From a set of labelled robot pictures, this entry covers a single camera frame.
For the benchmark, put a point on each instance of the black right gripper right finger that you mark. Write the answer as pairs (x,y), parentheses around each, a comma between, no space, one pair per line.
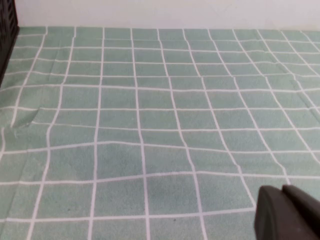
(305,200)

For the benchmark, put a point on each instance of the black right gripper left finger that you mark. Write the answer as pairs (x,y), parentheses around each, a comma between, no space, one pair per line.
(275,217)

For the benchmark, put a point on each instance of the black perforated plastic book holder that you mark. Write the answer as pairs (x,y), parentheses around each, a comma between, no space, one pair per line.
(7,27)

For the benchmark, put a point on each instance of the green white-grid tablecloth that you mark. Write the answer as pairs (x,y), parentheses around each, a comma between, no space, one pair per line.
(160,120)

